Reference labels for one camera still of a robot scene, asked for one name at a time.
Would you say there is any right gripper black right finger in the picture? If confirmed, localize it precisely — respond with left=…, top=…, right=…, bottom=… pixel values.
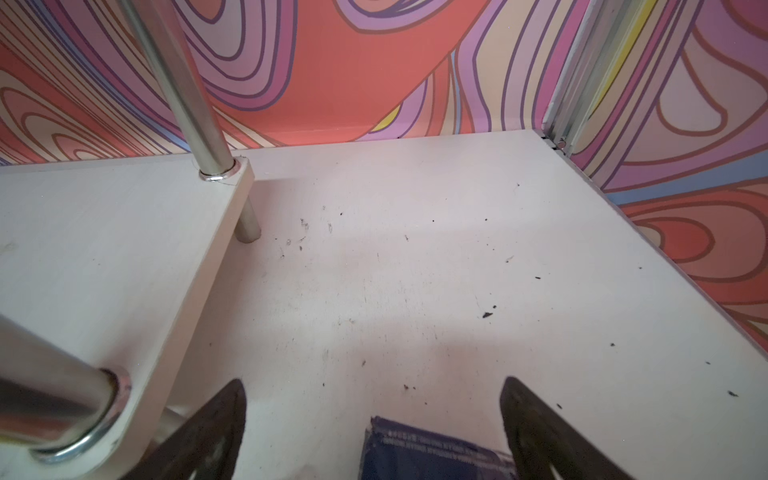
left=500, top=377, right=630, bottom=479

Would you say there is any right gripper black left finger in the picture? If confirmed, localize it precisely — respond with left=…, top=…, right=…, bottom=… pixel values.
left=123, top=379, right=247, bottom=480

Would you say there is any dark blue Barilla spaghetti box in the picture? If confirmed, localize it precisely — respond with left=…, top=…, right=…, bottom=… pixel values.
left=358, top=416, right=519, bottom=480

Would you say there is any white two-tier shelf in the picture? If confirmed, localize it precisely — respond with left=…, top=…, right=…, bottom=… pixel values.
left=1, top=1, right=260, bottom=479

